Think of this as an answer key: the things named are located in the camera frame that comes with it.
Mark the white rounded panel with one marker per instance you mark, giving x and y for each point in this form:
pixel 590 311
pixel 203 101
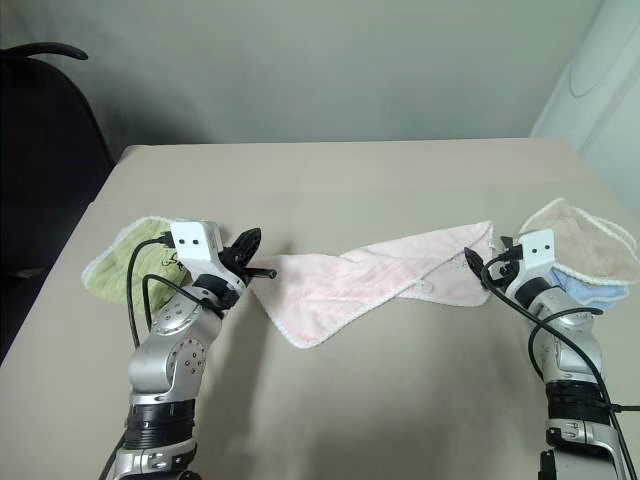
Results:
pixel 600 90

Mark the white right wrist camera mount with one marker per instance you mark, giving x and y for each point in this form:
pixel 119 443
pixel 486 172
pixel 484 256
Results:
pixel 537 250

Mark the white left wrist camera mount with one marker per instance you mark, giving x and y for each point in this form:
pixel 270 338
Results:
pixel 195 247

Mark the light blue towel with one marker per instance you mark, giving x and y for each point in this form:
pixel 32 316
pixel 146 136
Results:
pixel 595 295

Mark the pink towel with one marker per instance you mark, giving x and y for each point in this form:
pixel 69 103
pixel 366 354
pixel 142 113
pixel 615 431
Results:
pixel 350 280

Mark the green cloth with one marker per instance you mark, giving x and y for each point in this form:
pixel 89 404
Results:
pixel 120 270

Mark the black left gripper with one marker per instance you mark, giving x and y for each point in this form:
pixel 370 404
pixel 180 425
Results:
pixel 234 257

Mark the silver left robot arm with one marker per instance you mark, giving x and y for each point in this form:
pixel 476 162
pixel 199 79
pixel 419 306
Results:
pixel 165 360

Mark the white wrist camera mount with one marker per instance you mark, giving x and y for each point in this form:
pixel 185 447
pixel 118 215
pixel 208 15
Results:
pixel 195 247
pixel 537 250

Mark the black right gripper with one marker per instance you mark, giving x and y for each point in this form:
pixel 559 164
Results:
pixel 502 272

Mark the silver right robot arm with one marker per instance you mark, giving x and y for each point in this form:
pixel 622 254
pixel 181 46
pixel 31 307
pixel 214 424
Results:
pixel 575 350

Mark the beige towel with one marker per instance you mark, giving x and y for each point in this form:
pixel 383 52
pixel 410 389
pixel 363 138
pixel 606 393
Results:
pixel 585 245

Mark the black office chair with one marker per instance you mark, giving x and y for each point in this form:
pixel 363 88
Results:
pixel 45 150

